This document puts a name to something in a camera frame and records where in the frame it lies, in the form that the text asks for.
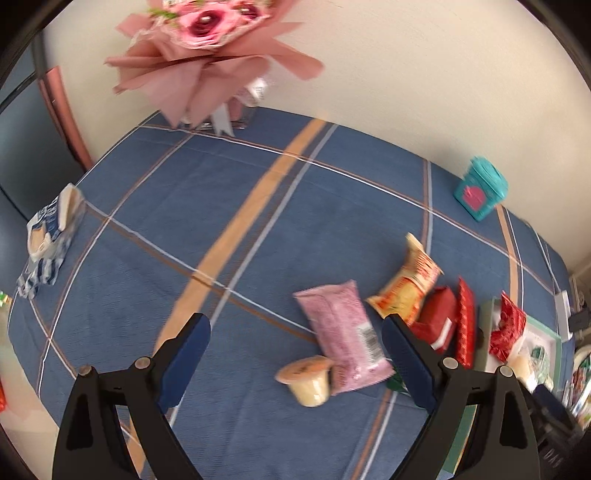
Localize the blue and white snack packet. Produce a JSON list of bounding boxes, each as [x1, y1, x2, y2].
[[16, 183, 86, 301]]

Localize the red flower-print snack packet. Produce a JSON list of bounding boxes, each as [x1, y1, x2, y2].
[[488, 292, 528, 363]]

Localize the red patterned snack packet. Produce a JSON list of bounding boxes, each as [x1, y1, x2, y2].
[[455, 276, 477, 370]]

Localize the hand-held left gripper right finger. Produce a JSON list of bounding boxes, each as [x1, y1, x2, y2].
[[381, 314, 541, 480]]

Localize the pink flower bouquet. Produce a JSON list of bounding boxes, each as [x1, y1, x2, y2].
[[105, 0, 325, 134]]

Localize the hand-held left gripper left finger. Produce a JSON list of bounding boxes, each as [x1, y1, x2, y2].
[[52, 312, 212, 480]]

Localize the pile of small trinkets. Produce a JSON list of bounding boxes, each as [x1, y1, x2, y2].
[[561, 351, 589, 416]]

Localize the pink wooden frame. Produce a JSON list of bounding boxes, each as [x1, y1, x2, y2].
[[37, 67, 93, 169]]

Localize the white and green snack packet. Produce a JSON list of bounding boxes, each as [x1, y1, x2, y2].
[[531, 344, 555, 388]]

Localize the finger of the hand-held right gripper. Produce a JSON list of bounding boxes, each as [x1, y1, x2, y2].
[[533, 384, 573, 418]]

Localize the dark red snack packet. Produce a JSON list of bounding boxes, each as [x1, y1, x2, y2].
[[409, 286, 458, 354]]

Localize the blue plaid tablecloth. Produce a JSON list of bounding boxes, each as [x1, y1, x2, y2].
[[9, 107, 571, 480]]

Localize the pink snack packet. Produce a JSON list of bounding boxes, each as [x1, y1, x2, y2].
[[293, 279, 395, 395]]

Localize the teal toy chest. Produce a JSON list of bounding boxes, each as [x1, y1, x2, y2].
[[453, 156, 509, 222]]

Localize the green-rimmed white tray box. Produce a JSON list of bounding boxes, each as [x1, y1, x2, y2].
[[445, 298, 564, 472]]

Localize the yellow swiss roll packet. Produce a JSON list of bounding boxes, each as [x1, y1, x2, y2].
[[366, 233, 443, 326]]

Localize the white power strip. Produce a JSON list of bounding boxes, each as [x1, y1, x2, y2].
[[554, 291, 573, 342]]

